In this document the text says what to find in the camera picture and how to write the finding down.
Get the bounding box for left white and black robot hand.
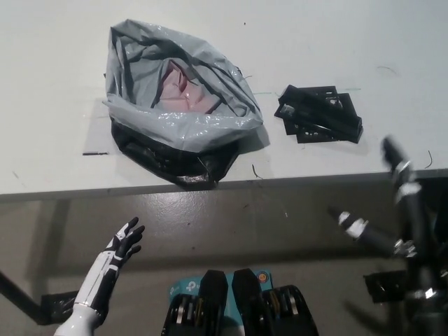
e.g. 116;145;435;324
74;216;146;312

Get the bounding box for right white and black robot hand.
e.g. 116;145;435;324
327;134;440;302

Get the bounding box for grey and black plastic bag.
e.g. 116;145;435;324
101;23;271;192

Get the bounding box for teal router box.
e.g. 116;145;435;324
169;267;276;336

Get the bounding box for black table leg bar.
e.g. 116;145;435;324
0;269;36;306

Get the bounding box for black robot legs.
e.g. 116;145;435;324
159;268;321;336

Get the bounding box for pink crumpled item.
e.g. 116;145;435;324
153;58;222;115

